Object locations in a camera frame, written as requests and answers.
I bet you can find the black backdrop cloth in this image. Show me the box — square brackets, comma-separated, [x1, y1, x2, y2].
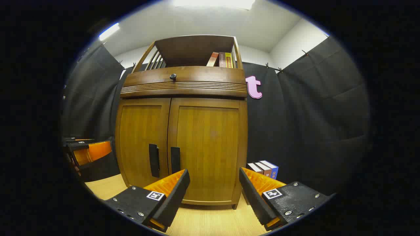
[61, 34, 371, 197]

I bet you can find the black door handle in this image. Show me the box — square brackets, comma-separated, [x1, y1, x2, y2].
[149, 144, 160, 178]
[170, 147, 181, 174]

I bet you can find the ceiling light panel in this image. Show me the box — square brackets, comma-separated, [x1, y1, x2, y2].
[98, 22, 120, 41]
[173, 0, 256, 10]

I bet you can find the wooden ribbed drawer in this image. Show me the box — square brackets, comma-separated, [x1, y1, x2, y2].
[120, 66, 247, 98]

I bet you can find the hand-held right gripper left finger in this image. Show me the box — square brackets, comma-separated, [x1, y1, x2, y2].
[104, 169, 191, 233]

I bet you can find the blue book with white edge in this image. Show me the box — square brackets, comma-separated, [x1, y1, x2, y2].
[259, 160, 279, 180]

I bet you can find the dark book with white edge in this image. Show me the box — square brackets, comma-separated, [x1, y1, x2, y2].
[247, 163, 264, 175]

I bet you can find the wooden double-door shoe cabinet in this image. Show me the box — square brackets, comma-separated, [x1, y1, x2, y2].
[115, 34, 249, 210]

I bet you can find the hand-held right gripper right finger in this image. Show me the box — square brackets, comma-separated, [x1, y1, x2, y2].
[239, 167, 332, 232]

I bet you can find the brown book with white edge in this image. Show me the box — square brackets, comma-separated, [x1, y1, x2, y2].
[254, 162, 272, 177]

